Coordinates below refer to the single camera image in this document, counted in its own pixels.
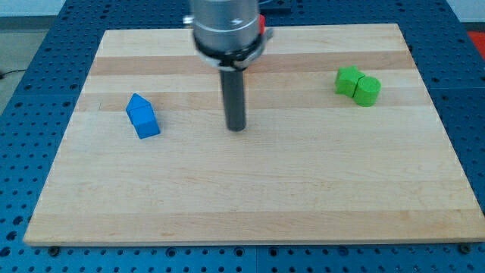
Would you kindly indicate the blue triangle block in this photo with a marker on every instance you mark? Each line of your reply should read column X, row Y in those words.
column 137, row 101

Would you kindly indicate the green cylinder block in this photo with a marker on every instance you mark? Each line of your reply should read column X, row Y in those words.
column 367, row 91

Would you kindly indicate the blue cube block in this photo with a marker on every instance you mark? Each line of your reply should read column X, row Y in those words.
column 144, row 121

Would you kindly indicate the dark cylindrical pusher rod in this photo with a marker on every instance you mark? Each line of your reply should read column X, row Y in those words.
column 232, row 88

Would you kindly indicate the wooden board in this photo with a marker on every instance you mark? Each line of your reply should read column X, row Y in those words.
column 311, row 166

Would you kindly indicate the green star block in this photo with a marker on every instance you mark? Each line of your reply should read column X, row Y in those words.
column 347, row 79

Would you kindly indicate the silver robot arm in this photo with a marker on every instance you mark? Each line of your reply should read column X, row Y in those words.
column 229, row 35

